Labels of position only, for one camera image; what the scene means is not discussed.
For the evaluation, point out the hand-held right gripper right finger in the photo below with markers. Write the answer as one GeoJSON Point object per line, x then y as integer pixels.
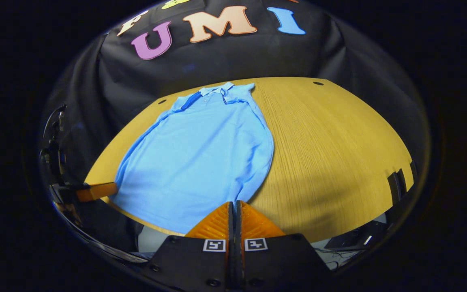
{"type": "Point", "coordinates": [282, 259]}

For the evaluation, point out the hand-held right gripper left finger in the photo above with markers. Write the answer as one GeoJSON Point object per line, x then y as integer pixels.
{"type": "Point", "coordinates": [193, 259]}

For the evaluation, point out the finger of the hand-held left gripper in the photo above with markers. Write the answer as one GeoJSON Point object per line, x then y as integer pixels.
{"type": "Point", "coordinates": [95, 191]}

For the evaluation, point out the light blue T-shirt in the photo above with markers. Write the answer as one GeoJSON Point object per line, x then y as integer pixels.
{"type": "Point", "coordinates": [201, 158]}

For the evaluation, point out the black flat box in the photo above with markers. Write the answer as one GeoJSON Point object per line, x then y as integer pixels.
{"type": "Point", "coordinates": [355, 237]}

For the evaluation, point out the black backdrop cloth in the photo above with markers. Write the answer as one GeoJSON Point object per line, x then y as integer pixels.
{"type": "Point", "coordinates": [217, 61]}

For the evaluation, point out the black bar frame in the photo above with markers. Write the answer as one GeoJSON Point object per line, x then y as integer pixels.
{"type": "Point", "coordinates": [395, 186]}

